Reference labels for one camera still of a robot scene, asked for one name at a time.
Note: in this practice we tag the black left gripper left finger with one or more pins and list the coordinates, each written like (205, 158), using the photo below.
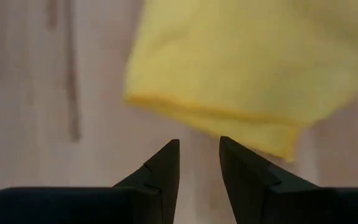
(104, 205)

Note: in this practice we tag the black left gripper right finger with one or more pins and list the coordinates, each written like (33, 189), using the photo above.
(275, 202)

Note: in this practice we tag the yellow towel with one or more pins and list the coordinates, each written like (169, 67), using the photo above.
(244, 62)

